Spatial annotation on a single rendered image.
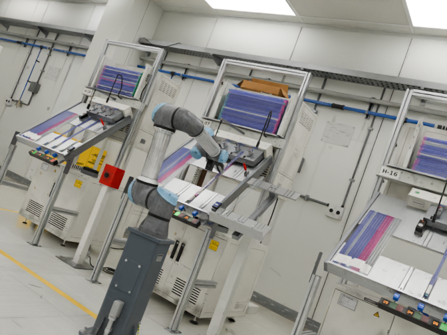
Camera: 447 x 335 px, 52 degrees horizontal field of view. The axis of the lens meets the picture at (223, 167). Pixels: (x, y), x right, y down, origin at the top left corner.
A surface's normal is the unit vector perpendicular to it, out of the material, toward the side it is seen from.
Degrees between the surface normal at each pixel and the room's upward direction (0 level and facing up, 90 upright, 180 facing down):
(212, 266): 90
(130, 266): 90
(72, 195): 90
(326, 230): 90
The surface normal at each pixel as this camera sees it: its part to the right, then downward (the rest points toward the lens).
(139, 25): 0.80, 0.26
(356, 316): -0.49, -0.25
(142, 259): -0.29, -0.18
